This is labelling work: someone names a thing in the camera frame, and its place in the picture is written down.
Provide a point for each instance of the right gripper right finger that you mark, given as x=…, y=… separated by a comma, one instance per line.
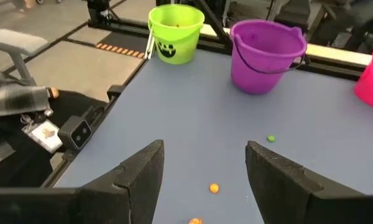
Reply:
x=298, y=202

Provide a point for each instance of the white id badge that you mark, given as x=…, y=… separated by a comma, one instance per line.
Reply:
x=46, y=137

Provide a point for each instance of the small green round candy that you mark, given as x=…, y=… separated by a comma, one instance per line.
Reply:
x=271, y=138

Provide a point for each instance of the hazard striped floor mat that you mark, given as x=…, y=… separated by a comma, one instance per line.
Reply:
x=121, y=49

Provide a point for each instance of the person's hand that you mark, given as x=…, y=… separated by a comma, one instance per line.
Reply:
x=53, y=92

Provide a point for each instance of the green plastic bucket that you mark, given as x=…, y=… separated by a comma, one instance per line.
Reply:
x=177, y=46

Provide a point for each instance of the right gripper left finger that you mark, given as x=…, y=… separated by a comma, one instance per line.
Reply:
x=105, y=202

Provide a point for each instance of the grey chair armrest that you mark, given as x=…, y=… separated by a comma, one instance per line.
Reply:
x=15, y=40

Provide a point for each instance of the small orange round candy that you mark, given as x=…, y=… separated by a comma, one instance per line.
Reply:
x=214, y=188
x=196, y=221

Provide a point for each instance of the wooden table side board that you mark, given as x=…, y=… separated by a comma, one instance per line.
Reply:
x=335, y=51

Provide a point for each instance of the black table-level camera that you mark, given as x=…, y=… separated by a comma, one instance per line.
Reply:
x=76, y=133

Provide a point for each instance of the person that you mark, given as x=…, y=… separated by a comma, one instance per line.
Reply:
x=12, y=96

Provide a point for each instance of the purple plastic bucket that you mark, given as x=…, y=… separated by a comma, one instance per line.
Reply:
x=261, y=71

